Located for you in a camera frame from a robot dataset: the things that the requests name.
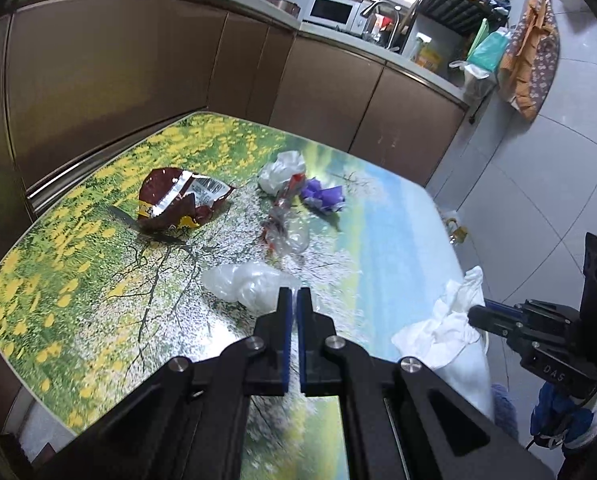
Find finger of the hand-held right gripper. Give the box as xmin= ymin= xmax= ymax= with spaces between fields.
xmin=467 ymin=306 xmax=535 ymax=347
xmin=483 ymin=298 xmax=529 ymax=319

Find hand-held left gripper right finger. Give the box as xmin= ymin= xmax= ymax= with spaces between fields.
xmin=297 ymin=287 xmax=554 ymax=480

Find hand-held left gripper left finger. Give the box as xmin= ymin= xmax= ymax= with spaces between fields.
xmin=33 ymin=287 xmax=294 ymax=480

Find white tissue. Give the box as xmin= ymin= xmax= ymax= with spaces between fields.
xmin=393 ymin=265 xmax=487 ymax=368

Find clear plastic bag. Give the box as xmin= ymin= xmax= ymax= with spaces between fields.
xmin=201 ymin=261 xmax=302 ymax=318

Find blue white shoe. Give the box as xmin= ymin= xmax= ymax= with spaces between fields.
xmin=531 ymin=385 xmax=597 ymax=450

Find blue fuzzy cloth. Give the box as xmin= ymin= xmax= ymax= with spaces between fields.
xmin=491 ymin=384 xmax=518 ymax=438

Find clear wrapper with red print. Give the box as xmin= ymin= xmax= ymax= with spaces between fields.
xmin=261 ymin=175 xmax=312 ymax=256

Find purple wrapper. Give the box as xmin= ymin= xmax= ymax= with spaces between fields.
xmin=300 ymin=177 xmax=347 ymax=213

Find crumpled white plastic bag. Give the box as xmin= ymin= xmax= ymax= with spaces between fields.
xmin=257 ymin=150 xmax=308 ymax=196

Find dark red snack bag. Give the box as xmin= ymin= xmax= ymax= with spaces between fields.
xmin=137 ymin=166 xmax=236 ymax=233

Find flower print table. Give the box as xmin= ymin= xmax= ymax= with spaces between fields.
xmin=0 ymin=111 xmax=497 ymax=480

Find white bag on counter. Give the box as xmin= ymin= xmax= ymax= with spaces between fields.
xmin=449 ymin=60 xmax=497 ymax=103

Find orange floral apron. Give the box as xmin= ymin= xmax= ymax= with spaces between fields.
xmin=499 ymin=0 xmax=560 ymax=122

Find white kitchen counter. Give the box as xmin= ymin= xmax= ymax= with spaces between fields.
xmin=8 ymin=0 xmax=472 ymax=106

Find green plastic bag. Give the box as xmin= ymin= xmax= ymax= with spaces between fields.
xmin=466 ymin=17 xmax=512 ymax=73

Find yellow food container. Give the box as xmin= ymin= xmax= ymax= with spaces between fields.
xmin=416 ymin=35 xmax=444 ymax=72

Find steel kitchen faucet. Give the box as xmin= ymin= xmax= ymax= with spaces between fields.
xmin=361 ymin=0 xmax=402 ymax=51

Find brown base cabinets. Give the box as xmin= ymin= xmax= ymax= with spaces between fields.
xmin=0 ymin=0 xmax=469 ymax=211

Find white microwave oven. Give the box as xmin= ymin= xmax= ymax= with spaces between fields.
xmin=303 ymin=0 xmax=364 ymax=28

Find black wall dish rack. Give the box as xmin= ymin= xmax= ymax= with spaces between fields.
xmin=401 ymin=0 xmax=509 ymax=56

